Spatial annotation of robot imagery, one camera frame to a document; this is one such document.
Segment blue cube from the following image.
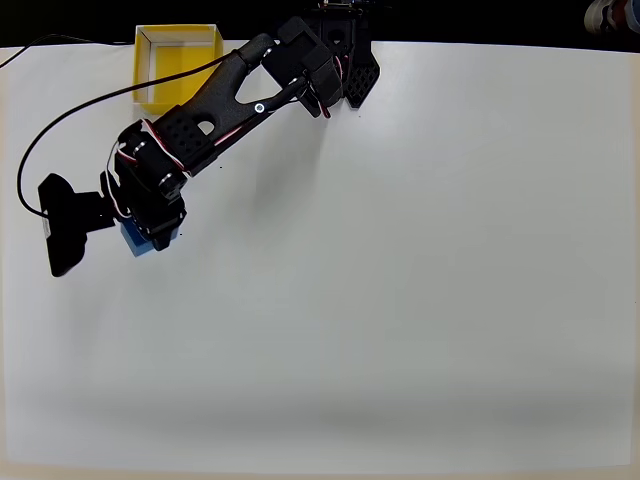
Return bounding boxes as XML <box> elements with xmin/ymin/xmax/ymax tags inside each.
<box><xmin>120</xmin><ymin>218</ymin><xmax>177</xmax><ymax>259</ymax></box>

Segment yellow cardboard box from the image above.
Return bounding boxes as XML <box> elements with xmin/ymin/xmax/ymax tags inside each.
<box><xmin>133</xmin><ymin>22</ymin><xmax>226</xmax><ymax>116</ymax></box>

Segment white grey shoe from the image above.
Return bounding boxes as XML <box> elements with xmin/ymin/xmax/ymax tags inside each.
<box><xmin>583</xmin><ymin>0</ymin><xmax>640</xmax><ymax>36</ymax></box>

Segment red white servo wires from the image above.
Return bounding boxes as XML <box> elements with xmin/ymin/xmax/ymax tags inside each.
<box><xmin>105</xmin><ymin>118</ymin><xmax>194</xmax><ymax>222</ymax></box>

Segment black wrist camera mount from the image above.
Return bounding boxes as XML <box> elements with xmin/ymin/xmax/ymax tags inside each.
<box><xmin>37</xmin><ymin>172</ymin><xmax>121</xmax><ymax>279</ymax></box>

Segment black camera cable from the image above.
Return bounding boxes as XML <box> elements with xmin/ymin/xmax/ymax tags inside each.
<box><xmin>16</xmin><ymin>49</ymin><xmax>237</xmax><ymax>219</ymax></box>

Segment thin black cable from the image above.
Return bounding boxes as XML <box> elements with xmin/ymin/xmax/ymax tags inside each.
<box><xmin>0</xmin><ymin>32</ymin><xmax>137</xmax><ymax>69</ymax></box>

